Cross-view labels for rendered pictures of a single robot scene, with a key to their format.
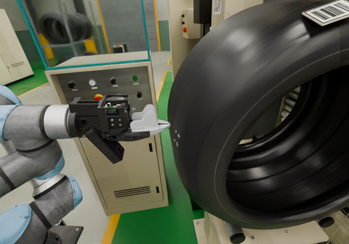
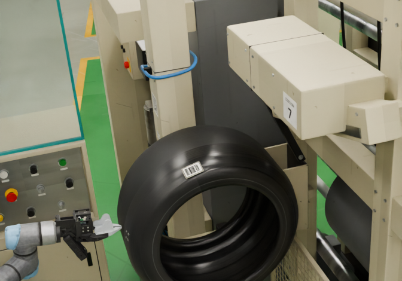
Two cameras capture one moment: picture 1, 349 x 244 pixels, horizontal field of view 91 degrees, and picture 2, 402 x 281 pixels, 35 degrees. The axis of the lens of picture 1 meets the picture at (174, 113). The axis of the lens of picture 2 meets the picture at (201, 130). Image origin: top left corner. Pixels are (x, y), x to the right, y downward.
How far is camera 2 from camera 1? 1.72 m
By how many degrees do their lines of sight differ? 8
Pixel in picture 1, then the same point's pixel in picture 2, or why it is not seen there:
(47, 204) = not seen: outside the picture
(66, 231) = not seen: outside the picture
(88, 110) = (67, 223)
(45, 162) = (33, 263)
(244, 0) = (177, 109)
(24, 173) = (25, 270)
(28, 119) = (32, 233)
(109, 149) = (79, 249)
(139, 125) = (100, 229)
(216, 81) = (145, 202)
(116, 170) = not seen: outside the picture
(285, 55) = (174, 190)
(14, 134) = (23, 244)
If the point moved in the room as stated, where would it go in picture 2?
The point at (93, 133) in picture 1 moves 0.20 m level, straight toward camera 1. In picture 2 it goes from (70, 238) to (104, 266)
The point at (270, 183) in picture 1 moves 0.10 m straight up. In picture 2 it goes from (225, 272) to (224, 250)
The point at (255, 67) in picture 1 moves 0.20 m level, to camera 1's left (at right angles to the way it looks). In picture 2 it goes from (162, 196) to (97, 207)
